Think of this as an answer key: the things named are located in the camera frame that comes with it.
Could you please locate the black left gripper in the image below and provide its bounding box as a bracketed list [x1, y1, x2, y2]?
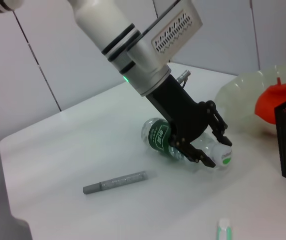
[146, 74, 234, 169]

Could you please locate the water bottle with green label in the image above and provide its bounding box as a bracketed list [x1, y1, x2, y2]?
[140, 117, 234, 172]

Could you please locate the red-orange toy orange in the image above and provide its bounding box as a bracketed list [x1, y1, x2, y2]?
[254, 77, 286, 125]

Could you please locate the green utility knife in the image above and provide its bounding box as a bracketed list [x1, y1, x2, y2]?
[216, 218, 234, 240]

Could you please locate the grey pen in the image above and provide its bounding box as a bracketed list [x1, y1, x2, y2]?
[82, 170, 149, 196]

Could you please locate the translucent green fruit plate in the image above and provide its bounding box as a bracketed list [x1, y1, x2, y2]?
[213, 64, 286, 138]

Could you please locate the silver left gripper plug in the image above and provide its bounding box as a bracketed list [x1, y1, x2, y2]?
[176, 70, 193, 84]

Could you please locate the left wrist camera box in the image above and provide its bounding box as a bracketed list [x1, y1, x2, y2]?
[126, 0, 204, 74]

